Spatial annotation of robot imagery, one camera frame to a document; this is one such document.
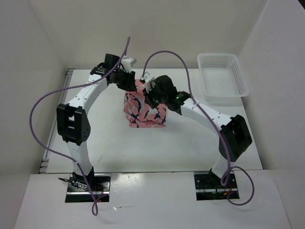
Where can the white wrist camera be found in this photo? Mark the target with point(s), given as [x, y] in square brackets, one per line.
[127, 63]
[147, 80]

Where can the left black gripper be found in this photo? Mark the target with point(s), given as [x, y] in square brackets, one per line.
[129, 83]

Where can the pink shark print shorts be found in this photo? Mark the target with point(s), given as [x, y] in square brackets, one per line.
[141, 115]

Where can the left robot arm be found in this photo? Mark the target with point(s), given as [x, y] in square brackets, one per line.
[72, 121]

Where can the white plastic basket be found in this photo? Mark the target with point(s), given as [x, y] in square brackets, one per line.
[222, 75]

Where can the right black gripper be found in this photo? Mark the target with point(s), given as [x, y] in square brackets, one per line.
[147, 96]

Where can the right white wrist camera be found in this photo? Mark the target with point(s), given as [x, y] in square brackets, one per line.
[147, 80]

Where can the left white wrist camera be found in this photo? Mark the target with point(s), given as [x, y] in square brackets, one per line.
[127, 63]

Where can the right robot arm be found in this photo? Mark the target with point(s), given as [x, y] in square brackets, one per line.
[234, 135]

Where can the aluminium table edge rail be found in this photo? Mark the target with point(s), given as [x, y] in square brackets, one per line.
[54, 130]

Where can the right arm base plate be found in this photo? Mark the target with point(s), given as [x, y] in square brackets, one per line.
[208, 187]

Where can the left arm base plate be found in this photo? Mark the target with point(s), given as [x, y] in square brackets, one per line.
[77, 192]

